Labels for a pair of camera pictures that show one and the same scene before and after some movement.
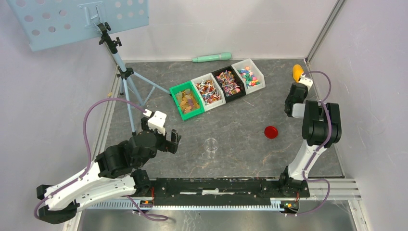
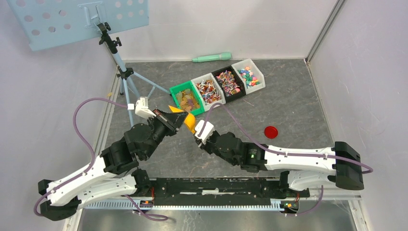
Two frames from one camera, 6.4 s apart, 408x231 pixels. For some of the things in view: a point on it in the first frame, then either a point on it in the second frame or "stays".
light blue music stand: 45,24 stays
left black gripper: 168,145 to 172,121
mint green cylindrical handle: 223,56 stays
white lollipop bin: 209,91 stays
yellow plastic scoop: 297,71 to 190,120
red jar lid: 271,132 stays
